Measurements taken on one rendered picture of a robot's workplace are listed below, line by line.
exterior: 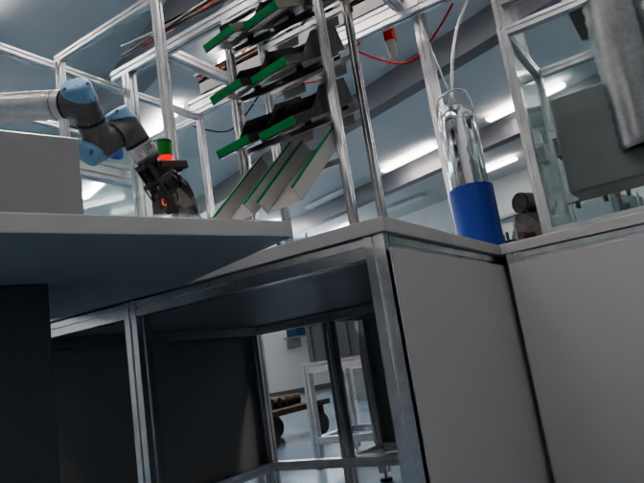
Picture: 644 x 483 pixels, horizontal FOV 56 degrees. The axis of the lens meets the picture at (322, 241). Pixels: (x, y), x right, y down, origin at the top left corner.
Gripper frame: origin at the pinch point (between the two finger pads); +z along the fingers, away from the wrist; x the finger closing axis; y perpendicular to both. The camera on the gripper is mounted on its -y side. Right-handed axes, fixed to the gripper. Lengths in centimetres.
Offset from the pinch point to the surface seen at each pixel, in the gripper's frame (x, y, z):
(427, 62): 44, -125, 16
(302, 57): 49, -16, -24
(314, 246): 59, 37, 3
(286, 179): 36.9, 1.9, 0.3
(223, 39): 28, -19, -37
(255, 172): 22.9, -7.0, -1.7
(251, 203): 32.9, 14.6, -1.3
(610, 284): 102, -10, 62
